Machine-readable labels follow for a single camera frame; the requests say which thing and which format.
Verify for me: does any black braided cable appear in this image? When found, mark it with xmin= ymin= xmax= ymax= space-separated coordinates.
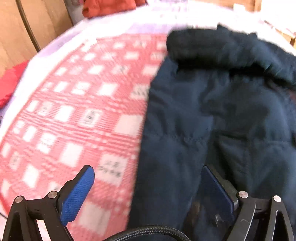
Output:
xmin=102 ymin=226 xmax=186 ymax=241

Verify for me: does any wooden wardrobe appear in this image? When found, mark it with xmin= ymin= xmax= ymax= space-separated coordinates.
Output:
xmin=0 ymin=0 xmax=73 ymax=77

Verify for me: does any red checkered mat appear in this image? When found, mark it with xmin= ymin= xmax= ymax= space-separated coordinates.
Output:
xmin=0 ymin=32 xmax=171 ymax=232

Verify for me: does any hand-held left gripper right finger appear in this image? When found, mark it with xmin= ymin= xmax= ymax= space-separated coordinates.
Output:
xmin=201 ymin=164 xmax=296 ymax=241

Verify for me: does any red jacket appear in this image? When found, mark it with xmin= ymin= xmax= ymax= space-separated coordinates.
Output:
xmin=0 ymin=61 xmax=29 ymax=108

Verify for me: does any wooden headboard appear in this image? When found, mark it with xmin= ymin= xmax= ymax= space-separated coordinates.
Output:
xmin=201 ymin=0 xmax=256 ymax=11

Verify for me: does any orange down jacket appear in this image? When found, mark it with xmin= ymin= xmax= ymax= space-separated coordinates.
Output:
xmin=83 ymin=0 xmax=148 ymax=19

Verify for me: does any navy blue padded jacket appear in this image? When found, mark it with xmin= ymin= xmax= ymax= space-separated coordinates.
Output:
xmin=128 ymin=23 xmax=296 ymax=241

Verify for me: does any patchwork quilt bed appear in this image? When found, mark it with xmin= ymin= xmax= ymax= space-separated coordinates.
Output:
xmin=0 ymin=0 xmax=296 ymax=241

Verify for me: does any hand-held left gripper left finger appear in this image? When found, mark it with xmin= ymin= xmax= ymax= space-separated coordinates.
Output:
xmin=5 ymin=165 xmax=95 ymax=241

